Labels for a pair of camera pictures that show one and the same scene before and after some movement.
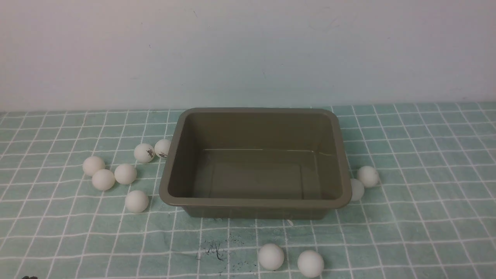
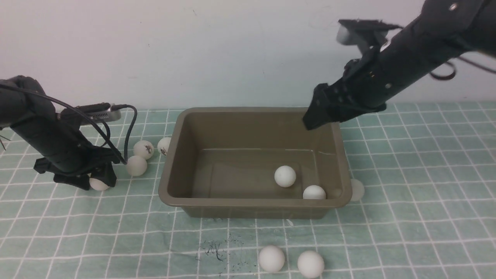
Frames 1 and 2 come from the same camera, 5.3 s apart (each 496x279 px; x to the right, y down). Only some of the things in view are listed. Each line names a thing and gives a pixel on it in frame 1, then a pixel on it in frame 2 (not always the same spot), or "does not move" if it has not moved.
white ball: [310, 264] does not move
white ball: [367, 176] to [285, 176]
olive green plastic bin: [257, 163] does not move
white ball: [271, 256] does not move
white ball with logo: [144, 153] does not move
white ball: [125, 174] to [136, 166]
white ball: [358, 190] does not move
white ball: [136, 201] to [314, 192]
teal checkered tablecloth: [432, 214] does not move
